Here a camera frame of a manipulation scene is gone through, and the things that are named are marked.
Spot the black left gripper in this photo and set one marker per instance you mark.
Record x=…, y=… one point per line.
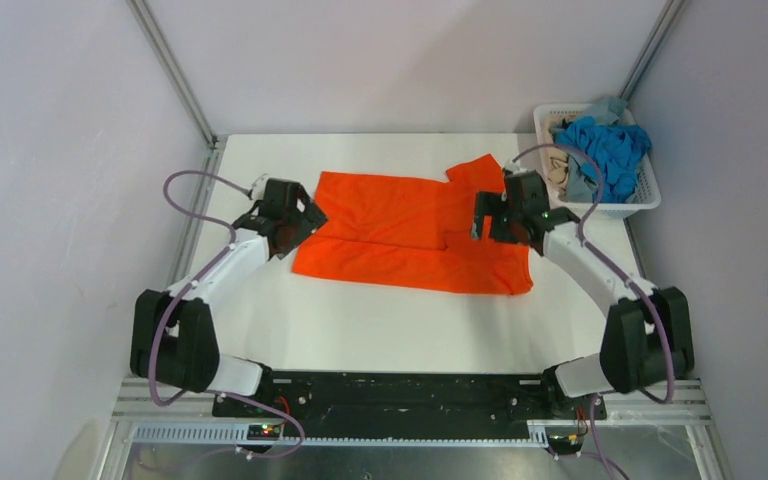
x=310, y=219

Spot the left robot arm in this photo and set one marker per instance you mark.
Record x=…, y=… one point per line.
x=174, y=340

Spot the beige t shirt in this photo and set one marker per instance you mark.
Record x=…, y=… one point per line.
x=558, y=169

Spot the controller board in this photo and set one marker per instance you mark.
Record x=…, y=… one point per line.
x=565, y=446
x=261, y=432

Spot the aluminium base frame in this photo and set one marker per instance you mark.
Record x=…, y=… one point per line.
x=190, y=419

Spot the left aluminium frame post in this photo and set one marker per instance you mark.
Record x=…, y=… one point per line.
x=163, y=51

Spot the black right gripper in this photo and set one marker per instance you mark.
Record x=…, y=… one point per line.
x=489, y=203

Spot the orange t shirt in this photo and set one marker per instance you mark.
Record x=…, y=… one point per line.
x=413, y=233

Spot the right controller board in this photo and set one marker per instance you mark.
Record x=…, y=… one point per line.
x=565, y=446

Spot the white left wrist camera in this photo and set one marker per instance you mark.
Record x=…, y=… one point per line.
x=258, y=187

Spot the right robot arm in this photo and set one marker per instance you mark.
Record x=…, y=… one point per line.
x=647, y=337

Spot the blue t shirt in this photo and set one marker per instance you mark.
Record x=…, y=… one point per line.
x=616, y=150

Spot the white plastic laundry basket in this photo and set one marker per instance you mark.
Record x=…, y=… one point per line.
x=645, y=194

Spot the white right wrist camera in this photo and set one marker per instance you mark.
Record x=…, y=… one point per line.
x=515, y=170

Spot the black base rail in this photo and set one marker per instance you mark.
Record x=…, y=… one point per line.
x=412, y=406

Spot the aluminium frame post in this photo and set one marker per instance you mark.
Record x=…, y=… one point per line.
x=163, y=51
x=667, y=20

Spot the right aluminium frame post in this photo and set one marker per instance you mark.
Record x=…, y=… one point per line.
x=667, y=20

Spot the left controller board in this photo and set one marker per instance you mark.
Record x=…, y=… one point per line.
x=261, y=432

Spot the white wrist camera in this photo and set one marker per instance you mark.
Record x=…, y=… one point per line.
x=258, y=187
x=515, y=170

